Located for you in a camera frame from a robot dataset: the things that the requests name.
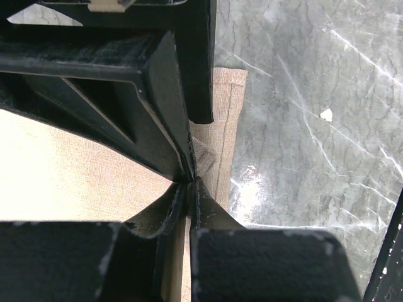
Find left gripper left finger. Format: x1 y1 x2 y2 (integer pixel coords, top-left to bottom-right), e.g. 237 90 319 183
1 184 186 301

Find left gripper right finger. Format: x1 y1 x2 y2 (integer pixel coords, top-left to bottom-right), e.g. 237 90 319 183
188 179 361 301

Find beige cloth napkin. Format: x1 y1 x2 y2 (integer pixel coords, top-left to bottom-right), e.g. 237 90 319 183
0 66 249 302

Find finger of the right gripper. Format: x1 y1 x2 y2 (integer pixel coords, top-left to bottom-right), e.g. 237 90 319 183
6 0 218 124
1 30 195 182

